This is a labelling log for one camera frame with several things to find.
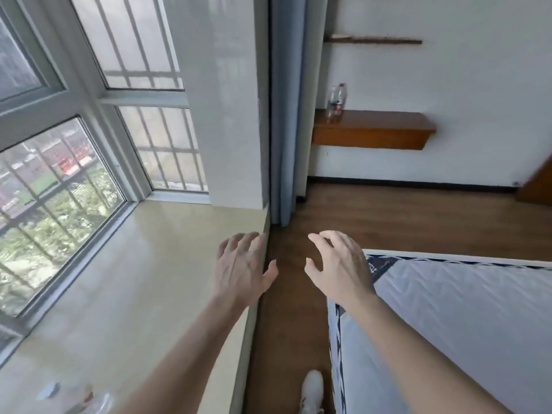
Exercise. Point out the red label plastic bottle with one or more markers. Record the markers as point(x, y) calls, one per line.
point(341, 99)

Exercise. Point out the white shoe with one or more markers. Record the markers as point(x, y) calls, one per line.
point(312, 390)

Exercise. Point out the person's right hand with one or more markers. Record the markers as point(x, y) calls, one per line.
point(345, 271)

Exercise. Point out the clear plastic bottle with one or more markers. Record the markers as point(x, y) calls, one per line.
point(331, 105)

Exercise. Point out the person's left thumb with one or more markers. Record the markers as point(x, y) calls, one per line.
point(271, 275)

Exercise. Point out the person's left forearm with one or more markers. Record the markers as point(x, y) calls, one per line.
point(194, 362)

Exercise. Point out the brown wooden furniture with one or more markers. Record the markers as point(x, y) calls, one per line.
point(537, 185)

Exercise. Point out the person's right thumb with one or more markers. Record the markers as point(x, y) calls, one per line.
point(312, 269)

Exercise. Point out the person's left hand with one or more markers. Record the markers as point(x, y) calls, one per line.
point(239, 275)

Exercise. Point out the small blue-white lid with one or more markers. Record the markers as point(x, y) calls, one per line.
point(48, 390)

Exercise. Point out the white quilted mattress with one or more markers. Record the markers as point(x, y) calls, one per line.
point(465, 323)

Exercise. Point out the large white framed window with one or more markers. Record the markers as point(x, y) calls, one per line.
point(56, 181)

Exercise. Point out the barred white framed window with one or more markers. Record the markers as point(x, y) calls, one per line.
point(146, 94)

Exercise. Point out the thin wooden wall shelf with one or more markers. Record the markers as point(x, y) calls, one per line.
point(375, 40)

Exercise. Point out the blue-grey curtain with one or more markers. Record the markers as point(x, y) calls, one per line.
point(287, 107)

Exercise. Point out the person's right forearm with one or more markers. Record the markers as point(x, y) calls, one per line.
point(409, 353)

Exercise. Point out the clear plastic container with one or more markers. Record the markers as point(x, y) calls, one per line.
point(92, 403)

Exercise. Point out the beige window sill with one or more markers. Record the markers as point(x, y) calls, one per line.
point(129, 288)

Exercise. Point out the dark baseboard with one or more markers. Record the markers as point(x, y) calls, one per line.
point(409, 184)

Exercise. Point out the thick wooden wall shelf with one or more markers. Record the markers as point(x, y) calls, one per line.
point(371, 131)

